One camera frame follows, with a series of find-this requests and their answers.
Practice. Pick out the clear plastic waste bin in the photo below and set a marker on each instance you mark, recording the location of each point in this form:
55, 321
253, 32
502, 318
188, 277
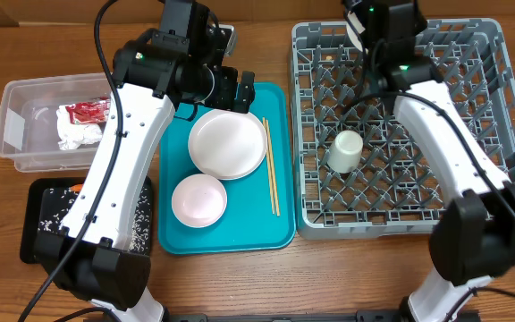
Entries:
28, 121

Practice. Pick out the pink round plate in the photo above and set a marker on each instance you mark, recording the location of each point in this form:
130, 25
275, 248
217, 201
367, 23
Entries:
227, 145

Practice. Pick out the grey dishwasher rack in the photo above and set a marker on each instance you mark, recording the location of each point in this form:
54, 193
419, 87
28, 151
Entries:
393, 190

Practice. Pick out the teal plastic tray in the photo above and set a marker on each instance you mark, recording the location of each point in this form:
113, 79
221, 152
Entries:
248, 222

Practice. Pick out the white napkin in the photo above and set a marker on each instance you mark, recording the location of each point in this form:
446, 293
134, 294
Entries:
73, 135

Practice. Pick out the rice and peanut leftovers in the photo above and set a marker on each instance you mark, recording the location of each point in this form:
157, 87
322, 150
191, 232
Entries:
57, 202

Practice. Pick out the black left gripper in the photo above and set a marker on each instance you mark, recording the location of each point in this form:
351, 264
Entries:
226, 97

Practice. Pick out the red snack wrapper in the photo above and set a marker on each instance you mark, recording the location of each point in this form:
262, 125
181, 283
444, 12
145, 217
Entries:
94, 111

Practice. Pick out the orange carrot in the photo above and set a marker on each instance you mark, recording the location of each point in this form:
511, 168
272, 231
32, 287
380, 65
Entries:
77, 187

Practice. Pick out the cream shallow bowl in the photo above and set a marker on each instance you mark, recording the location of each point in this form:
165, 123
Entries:
354, 29

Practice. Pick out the pink food bowl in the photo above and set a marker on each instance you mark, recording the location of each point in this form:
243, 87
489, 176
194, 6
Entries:
199, 201

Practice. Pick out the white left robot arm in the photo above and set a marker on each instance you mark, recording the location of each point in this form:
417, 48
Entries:
90, 256

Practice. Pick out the cream plastic cup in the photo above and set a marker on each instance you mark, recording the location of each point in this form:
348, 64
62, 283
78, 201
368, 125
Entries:
345, 152

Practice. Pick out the black waste tray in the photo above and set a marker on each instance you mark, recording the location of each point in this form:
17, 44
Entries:
34, 202

